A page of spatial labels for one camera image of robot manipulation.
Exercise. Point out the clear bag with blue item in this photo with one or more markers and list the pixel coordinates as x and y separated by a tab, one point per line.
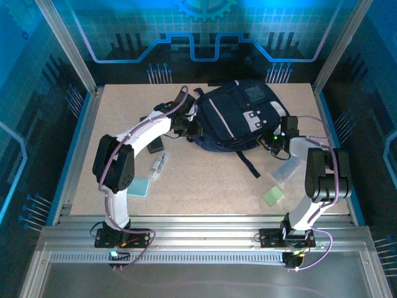
283	170

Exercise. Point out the black phone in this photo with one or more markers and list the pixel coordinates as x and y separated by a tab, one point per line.
156	146

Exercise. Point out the navy blue student backpack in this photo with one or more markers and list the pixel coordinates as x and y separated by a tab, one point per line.
235	118

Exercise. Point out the clear bag with white item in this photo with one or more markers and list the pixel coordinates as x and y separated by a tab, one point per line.
158	166

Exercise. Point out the light green sticky note pad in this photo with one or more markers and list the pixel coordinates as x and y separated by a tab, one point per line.
273	195

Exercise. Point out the light blue sticky note pad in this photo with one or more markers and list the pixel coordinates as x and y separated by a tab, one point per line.
139	187

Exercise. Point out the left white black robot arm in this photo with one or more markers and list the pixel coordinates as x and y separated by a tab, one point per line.
145	133

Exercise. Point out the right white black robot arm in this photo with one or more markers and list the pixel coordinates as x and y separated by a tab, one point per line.
299	214

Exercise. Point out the black LED controller module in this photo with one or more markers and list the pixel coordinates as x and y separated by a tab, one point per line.
119	256
291	260

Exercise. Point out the steel bottom panel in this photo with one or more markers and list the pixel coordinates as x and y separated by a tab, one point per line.
198	282

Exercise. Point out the aluminium side rail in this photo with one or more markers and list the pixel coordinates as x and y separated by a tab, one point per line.
322	105
81	139

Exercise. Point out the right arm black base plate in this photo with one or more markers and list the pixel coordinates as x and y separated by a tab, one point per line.
270	239

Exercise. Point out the aluminium frame cross rail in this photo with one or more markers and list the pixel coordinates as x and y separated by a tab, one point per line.
201	236

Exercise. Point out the aluminium frame post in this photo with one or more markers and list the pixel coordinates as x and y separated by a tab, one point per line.
66	46
341	46

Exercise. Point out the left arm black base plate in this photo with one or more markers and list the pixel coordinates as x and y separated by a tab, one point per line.
102	239

